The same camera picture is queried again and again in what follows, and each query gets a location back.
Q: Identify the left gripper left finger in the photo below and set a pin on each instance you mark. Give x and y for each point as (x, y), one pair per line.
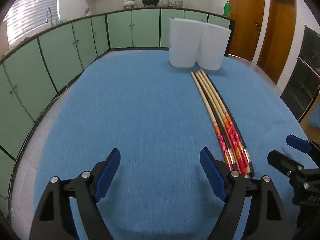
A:
(53, 218)

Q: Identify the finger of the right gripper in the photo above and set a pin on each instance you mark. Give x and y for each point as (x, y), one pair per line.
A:
(283, 164)
(298, 143)

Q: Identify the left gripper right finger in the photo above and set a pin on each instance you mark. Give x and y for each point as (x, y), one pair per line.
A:
(267, 218)

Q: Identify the bamboo chopstick red end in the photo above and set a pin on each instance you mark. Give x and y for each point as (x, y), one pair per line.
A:
(241, 145)

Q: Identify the black chopstick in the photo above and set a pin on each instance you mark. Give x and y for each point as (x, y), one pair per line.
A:
(244, 146)

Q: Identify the bamboo chopstick red patterned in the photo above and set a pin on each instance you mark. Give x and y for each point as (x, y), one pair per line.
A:
(234, 143)

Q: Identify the bamboo chopstick orange handle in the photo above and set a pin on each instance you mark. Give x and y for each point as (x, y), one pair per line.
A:
(231, 144)

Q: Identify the bamboo chopstick red handle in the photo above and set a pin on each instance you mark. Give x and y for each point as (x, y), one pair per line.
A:
(229, 160)

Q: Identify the green lower kitchen cabinets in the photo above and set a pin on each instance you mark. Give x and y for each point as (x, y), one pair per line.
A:
(35, 71)

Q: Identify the brown wooden door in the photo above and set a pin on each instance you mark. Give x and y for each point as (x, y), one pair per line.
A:
(248, 16)
(278, 38)

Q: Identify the blue table mat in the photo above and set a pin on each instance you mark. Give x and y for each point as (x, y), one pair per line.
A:
(153, 113)

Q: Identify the white double utensil holder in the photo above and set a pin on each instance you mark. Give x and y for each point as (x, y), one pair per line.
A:
(196, 43)

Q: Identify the green bottle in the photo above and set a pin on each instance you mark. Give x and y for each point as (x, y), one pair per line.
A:
(227, 8)

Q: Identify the chrome sink faucet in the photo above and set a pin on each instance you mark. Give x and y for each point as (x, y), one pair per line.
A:
(49, 17)

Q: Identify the black wok pan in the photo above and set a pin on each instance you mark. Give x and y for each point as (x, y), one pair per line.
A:
(150, 3)

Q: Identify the small kettle on counter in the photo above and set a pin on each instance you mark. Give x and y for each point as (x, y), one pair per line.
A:
(88, 12)

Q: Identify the window blinds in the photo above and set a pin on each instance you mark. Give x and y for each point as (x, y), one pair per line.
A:
(26, 15)

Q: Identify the white cooking pot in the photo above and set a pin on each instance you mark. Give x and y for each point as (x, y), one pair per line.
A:
(129, 3)

